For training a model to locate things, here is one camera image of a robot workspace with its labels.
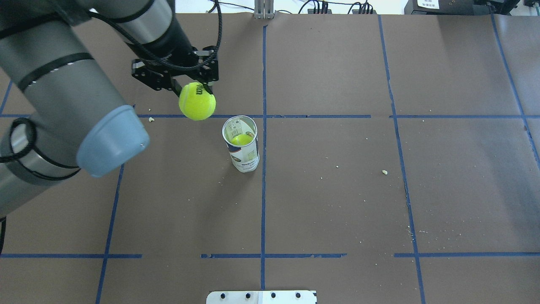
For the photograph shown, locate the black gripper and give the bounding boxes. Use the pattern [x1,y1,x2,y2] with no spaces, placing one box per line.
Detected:
[152,33,214,97]

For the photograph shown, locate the clear tennis ball can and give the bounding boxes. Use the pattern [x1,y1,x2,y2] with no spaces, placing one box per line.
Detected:
[221,115,260,173]

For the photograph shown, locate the orange black connector strip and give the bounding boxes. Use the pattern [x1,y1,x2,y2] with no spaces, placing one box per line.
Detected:
[298,0,377,15]

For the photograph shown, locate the aluminium frame post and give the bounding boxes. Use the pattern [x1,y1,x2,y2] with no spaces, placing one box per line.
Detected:
[254,0,275,19]

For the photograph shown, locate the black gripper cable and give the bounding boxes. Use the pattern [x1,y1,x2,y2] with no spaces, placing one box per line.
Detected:
[86,0,223,71]

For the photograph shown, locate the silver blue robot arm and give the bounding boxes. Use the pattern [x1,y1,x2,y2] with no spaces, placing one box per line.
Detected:
[1,0,222,221]

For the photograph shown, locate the yellow tennis ball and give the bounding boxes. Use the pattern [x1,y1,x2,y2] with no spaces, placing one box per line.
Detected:
[230,133,254,147]
[178,82,216,121]

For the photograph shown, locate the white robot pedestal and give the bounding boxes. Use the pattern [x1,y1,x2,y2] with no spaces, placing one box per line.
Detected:
[206,290,318,304]

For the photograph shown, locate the yellow tennis ball in can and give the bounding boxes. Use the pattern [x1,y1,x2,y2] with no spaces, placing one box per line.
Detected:
[230,133,254,147]

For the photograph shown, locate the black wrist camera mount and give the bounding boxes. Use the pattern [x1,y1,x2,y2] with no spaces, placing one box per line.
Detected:
[131,46,219,96]

